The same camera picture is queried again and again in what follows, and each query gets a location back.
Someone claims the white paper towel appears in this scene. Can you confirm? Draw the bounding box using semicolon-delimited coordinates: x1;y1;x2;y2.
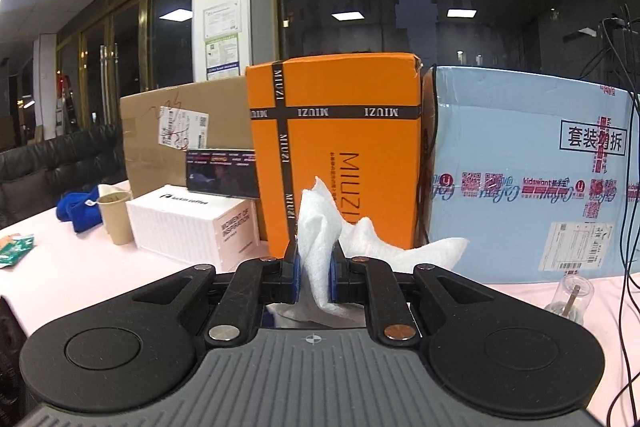
268;179;469;329

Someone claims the white coffee box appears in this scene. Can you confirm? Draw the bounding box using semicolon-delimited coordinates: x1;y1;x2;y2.
127;184;260;271

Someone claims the dark glossy small box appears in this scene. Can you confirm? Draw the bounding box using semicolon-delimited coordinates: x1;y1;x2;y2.
186;148;259;199

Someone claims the orange MIUZI box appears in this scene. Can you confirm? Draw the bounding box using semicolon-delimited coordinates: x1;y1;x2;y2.
245;53;423;257

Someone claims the brown paper cup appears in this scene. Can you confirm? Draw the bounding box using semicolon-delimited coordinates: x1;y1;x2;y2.
98;191;134;246

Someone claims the brown cardboard box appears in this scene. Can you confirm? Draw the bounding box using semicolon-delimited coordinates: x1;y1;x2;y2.
120;76;253;197

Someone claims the blue cloth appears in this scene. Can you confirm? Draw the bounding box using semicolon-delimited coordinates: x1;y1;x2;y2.
55;186;102;234

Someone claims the light blue cardboard box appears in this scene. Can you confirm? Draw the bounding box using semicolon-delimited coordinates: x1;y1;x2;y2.
425;66;639;284

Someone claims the clear plug-in night light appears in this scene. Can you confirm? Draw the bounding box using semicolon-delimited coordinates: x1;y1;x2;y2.
544;273;594;325

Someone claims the green white packet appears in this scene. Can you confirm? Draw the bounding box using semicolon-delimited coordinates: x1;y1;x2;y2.
0;234;35;269

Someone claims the black leather sofa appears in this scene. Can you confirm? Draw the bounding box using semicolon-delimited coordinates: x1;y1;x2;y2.
1;124;126;228

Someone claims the green wall notice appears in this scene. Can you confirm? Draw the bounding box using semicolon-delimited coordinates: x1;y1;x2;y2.
205;34;240;80

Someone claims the white wall notice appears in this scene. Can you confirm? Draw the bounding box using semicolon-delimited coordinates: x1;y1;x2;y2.
203;1;242;40

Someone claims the black cable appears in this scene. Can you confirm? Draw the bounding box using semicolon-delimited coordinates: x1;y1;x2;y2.
579;3;640;427

